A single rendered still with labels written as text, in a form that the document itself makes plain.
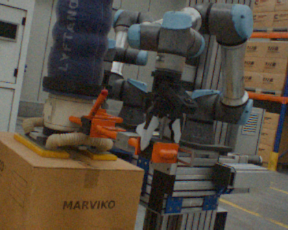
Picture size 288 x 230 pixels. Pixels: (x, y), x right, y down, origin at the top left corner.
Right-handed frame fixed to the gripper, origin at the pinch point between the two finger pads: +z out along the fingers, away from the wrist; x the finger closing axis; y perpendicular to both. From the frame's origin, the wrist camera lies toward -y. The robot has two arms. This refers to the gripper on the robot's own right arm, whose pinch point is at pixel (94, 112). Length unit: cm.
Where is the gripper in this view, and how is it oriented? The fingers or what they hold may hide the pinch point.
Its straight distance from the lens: 195.3
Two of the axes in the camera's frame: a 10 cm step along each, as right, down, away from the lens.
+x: 8.3, 1.2, 5.5
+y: 5.3, 1.3, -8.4
